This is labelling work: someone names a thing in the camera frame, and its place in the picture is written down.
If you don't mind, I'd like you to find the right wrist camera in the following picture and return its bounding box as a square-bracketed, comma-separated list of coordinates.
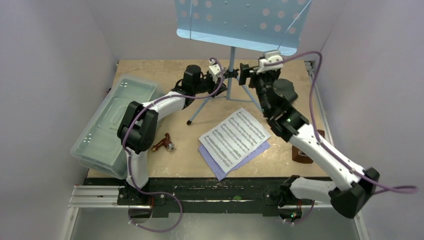
[256, 50, 283, 74]

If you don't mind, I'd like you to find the clear plastic storage bin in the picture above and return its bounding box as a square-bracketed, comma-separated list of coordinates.
[70, 74, 165, 180]

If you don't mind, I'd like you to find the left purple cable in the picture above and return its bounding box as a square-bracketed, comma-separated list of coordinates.
[121, 57, 227, 234]

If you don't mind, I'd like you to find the brown capo clamp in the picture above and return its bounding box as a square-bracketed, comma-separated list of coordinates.
[151, 132, 176, 152]

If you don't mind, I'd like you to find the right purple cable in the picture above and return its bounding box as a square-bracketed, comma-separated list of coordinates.
[264, 50, 419, 226]

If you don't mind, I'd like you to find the light blue music stand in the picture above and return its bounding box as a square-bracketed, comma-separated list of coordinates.
[174, 0, 314, 126]

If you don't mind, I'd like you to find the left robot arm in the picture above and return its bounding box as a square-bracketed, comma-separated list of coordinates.
[117, 63, 225, 205]

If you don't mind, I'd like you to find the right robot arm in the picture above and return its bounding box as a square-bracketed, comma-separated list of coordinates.
[239, 63, 380, 219]

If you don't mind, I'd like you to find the brown metronome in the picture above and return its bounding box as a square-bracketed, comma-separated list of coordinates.
[289, 128, 326, 166]

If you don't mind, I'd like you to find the purple paper sheet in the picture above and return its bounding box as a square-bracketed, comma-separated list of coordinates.
[197, 140, 271, 181]

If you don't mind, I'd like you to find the purple cable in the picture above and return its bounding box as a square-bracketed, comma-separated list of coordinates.
[121, 57, 227, 234]
[264, 50, 419, 226]

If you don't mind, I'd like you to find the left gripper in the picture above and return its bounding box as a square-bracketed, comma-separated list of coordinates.
[192, 72, 226, 99]

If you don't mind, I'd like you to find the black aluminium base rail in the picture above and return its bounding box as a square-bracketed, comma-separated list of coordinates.
[69, 177, 312, 222]

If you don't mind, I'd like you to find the white sheet music page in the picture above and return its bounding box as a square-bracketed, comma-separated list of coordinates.
[199, 108, 271, 173]

